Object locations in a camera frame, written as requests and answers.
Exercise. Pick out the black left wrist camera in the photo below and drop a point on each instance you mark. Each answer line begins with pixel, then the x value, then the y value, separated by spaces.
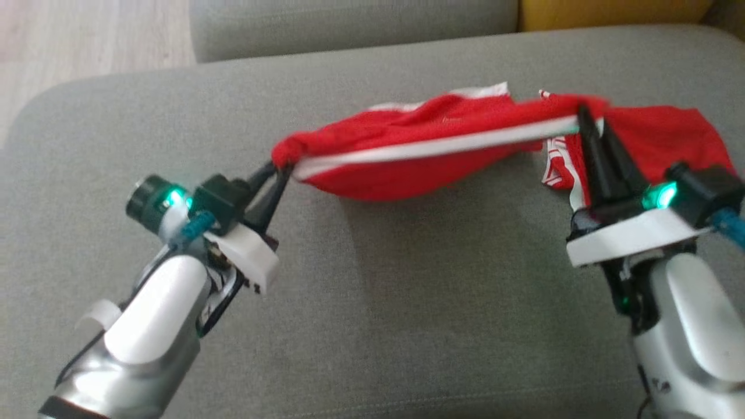
pixel 218 198

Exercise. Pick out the yellow sofa backrest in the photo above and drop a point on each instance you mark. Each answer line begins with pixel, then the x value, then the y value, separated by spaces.
pixel 611 13

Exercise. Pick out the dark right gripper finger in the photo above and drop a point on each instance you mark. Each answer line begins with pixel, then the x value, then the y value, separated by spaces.
pixel 595 169
pixel 625 177

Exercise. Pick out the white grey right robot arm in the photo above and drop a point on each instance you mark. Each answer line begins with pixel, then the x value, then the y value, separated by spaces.
pixel 692 326

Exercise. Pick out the red mesh shorts white trim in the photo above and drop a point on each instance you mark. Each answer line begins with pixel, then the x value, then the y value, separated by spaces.
pixel 407 174

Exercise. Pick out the red Bulls 23 jersey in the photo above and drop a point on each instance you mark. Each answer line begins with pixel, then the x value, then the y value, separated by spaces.
pixel 675 137

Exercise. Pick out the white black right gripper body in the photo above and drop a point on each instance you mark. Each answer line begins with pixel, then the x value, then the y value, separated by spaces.
pixel 628 235

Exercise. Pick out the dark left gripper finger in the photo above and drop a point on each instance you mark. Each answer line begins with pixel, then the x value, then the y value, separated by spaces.
pixel 261 174
pixel 273 198

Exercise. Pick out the grey sofa seat cushion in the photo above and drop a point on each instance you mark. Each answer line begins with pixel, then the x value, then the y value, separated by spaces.
pixel 349 26

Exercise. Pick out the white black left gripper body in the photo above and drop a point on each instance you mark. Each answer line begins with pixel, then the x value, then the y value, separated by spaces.
pixel 256 259

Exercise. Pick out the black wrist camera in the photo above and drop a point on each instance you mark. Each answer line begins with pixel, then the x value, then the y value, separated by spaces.
pixel 710 189
pixel 218 198

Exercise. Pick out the large grey fabric sofa seat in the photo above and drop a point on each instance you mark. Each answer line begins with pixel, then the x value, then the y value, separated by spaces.
pixel 378 302

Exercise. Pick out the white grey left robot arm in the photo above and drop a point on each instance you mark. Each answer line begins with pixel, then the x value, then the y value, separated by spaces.
pixel 151 314

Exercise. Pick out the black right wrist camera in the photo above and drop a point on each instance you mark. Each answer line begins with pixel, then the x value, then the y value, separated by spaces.
pixel 710 189

